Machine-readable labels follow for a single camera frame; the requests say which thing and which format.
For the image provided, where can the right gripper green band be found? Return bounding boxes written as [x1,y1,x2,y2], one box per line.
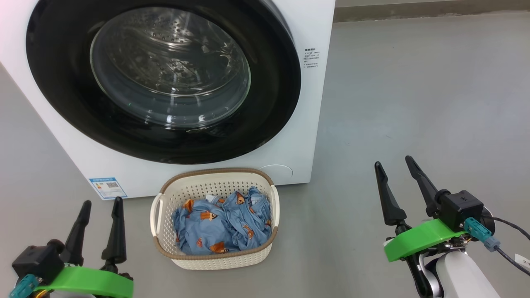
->
[374,156,472,262]

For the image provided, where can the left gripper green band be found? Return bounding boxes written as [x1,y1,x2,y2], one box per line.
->
[35,197,134,298]

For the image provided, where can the blue printed clothes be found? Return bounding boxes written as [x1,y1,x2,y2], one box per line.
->
[172,186,272,255]

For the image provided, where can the black round washer door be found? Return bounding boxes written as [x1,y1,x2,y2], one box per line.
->
[26,0,301,165]

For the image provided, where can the cream perforated laundry basket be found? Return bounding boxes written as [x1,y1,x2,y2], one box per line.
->
[150,167,280,270]

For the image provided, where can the white front-load washing machine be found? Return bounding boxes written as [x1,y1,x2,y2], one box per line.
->
[0,0,336,201]

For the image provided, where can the blue energy label sticker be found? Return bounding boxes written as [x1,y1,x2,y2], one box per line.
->
[89,178,128,201]

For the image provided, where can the small printed text label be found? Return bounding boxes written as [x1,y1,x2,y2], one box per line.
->
[304,47,320,69]

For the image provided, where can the teal right cable connector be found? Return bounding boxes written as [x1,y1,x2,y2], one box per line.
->
[464,217,501,252]

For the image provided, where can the teal cable connector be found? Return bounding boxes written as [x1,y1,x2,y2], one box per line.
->
[464,217,501,252]
[9,274,37,298]

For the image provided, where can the teal left cable connector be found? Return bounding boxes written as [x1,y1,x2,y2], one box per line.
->
[9,274,37,298]

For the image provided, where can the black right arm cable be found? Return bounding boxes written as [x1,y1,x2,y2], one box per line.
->
[482,215,530,276]

